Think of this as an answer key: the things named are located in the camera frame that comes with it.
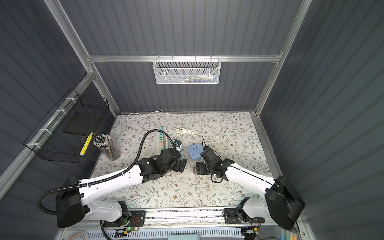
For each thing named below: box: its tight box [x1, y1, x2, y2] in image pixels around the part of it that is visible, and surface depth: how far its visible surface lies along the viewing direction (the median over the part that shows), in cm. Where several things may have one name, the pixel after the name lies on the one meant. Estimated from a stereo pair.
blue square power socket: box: [188, 143, 204, 160], surface depth 97 cm
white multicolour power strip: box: [159, 126, 164, 151], surface depth 96 cm
